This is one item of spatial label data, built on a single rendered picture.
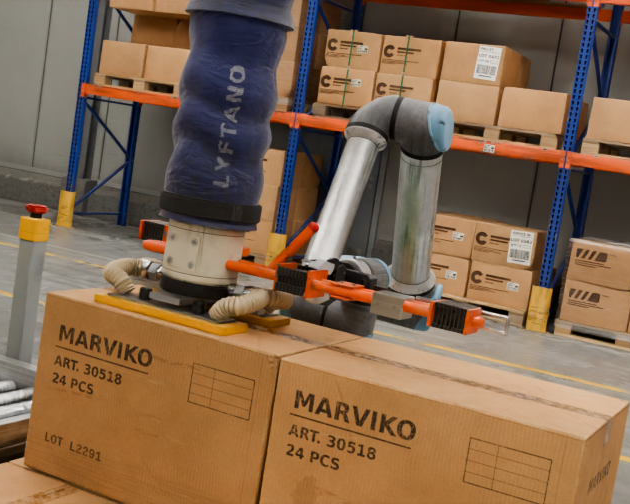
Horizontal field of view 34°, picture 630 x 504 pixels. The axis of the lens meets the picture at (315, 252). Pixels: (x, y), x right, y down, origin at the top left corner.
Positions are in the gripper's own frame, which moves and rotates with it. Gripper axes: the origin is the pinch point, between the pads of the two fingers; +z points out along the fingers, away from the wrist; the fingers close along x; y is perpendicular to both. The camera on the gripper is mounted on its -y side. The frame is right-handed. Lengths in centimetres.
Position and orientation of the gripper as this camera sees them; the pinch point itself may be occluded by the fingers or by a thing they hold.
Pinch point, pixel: (312, 282)
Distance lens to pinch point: 217.7
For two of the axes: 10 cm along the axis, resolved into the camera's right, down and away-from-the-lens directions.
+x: 1.5, -9.8, -0.9
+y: -8.7, -1.8, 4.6
